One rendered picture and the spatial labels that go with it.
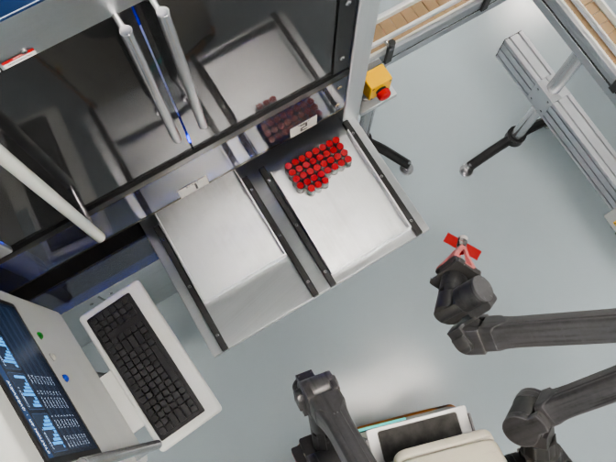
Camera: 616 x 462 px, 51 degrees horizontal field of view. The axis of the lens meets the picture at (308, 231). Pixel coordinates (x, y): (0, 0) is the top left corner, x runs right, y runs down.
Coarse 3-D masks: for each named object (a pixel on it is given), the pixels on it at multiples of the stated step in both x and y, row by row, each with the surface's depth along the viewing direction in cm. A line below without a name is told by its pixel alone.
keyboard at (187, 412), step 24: (120, 312) 184; (96, 336) 183; (120, 336) 182; (144, 336) 182; (120, 360) 180; (144, 360) 180; (168, 360) 181; (144, 384) 178; (168, 384) 179; (144, 408) 178; (168, 408) 177; (192, 408) 177; (168, 432) 176
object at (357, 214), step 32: (352, 160) 190; (288, 192) 187; (320, 192) 188; (352, 192) 188; (384, 192) 188; (320, 224) 185; (352, 224) 185; (384, 224) 185; (320, 256) 181; (352, 256) 183
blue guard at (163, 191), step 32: (320, 96) 167; (256, 128) 162; (288, 128) 174; (192, 160) 159; (224, 160) 169; (160, 192) 165; (96, 224) 160; (128, 224) 171; (32, 256) 156; (64, 256) 167; (0, 288) 163
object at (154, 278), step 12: (156, 264) 214; (132, 276) 211; (144, 276) 218; (156, 276) 225; (168, 276) 233; (108, 288) 208; (120, 288) 215; (156, 288) 238; (168, 288) 247; (96, 300) 212; (156, 300) 253; (72, 312) 210; (84, 312) 217; (72, 324) 222; (84, 336) 243
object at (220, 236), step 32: (192, 192) 187; (224, 192) 187; (160, 224) 181; (192, 224) 185; (224, 224) 185; (256, 224) 185; (192, 256) 182; (224, 256) 182; (256, 256) 183; (224, 288) 177
